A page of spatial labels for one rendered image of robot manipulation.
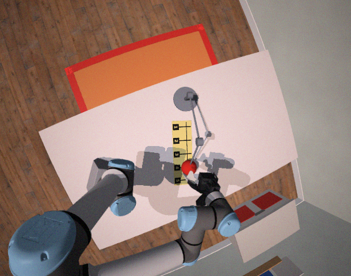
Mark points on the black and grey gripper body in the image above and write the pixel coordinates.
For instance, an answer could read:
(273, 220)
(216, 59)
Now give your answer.
(208, 183)

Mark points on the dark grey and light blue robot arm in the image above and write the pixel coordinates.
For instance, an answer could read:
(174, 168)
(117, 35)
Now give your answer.
(49, 245)

